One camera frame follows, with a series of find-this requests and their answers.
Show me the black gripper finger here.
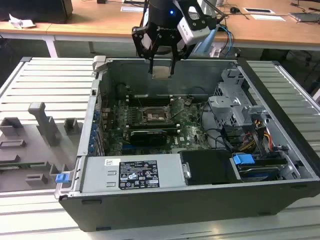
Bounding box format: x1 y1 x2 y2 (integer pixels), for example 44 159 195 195
131 25 161 75
169 35 199 76

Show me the silver CPU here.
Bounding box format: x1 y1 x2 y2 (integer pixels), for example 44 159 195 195
151 65 174 80

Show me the metal socket cover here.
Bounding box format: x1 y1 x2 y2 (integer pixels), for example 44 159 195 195
165 96 188 120

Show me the metal locking lever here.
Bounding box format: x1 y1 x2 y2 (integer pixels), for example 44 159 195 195
133 93 147 113
171 106 187 120

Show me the black RAM slot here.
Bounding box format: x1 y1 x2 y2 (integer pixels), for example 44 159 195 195
126 97 173 102
109 125 181 133
127 100 172 104
126 94 173 99

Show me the CPU socket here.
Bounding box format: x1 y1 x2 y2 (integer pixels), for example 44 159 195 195
140 105 168 125

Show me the black plastic cover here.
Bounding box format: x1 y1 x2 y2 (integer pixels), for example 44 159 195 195
179 148 244 186

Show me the wooden desk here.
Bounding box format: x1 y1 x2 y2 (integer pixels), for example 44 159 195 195
0 0 320 59

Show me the grey plastic case latch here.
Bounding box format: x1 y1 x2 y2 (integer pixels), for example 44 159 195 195
91 55 109 74

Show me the grey metal drive cage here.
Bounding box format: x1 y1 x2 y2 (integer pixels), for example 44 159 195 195
206 67 271 131

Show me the green motherboard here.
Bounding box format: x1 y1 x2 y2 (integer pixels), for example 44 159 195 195
99 96 213 156

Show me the black graphics card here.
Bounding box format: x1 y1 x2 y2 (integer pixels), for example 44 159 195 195
129 129 168 148

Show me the black computer box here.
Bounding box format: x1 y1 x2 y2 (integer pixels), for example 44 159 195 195
0 0 74 24

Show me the crumpled white paper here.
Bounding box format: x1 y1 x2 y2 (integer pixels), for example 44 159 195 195
8 13 36 29

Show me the grey laptop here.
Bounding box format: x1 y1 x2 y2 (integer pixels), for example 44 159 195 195
288 10 320 25

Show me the grey part rack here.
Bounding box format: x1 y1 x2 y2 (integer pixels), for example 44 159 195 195
0 101 85 194

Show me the grey power supply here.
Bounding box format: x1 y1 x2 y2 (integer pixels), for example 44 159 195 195
80 153 188 194

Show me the blue plastic latch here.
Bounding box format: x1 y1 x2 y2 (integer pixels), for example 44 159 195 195
55 173 70 185

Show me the black PC case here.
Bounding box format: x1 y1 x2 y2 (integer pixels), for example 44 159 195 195
54 55 320 232

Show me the green RAM stick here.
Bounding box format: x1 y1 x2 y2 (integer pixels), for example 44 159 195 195
0 161 48 169

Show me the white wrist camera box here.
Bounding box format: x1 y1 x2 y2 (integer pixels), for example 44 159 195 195
177 5 214 46

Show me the white desk cable plate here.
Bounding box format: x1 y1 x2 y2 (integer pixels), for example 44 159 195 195
243 7 276 15
250 14 287 22
120 5 149 13

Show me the blue cable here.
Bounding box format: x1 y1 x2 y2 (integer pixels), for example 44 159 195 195
216 24 235 51

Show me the yellow orange wire bundle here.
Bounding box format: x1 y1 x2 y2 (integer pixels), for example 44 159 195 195
239 119 275 154

